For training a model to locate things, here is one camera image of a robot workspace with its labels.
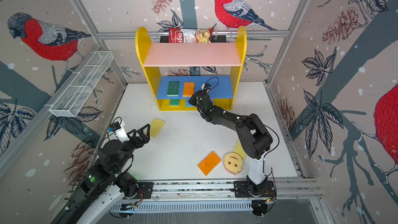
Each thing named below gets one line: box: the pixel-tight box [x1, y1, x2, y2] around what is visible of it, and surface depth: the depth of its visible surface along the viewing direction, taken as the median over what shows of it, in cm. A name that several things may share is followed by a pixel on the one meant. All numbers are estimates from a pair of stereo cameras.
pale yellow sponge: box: [182, 81, 195, 97], surface depth 99 cm
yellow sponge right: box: [232, 139, 247, 161], surface depth 87 cm
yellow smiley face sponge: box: [223, 151, 244, 176], surface depth 81 cm
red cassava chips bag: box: [168, 27, 214, 44], surface depth 88 cm
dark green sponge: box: [166, 80, 180, 97], surface depth 99 cm
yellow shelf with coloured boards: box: [135, 26, 248, 111], surface depth 84 cm
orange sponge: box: [197, 150, 222, 177], surface depth 83 cm
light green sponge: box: [169, 99, 180, 107], surface depth 108 cm
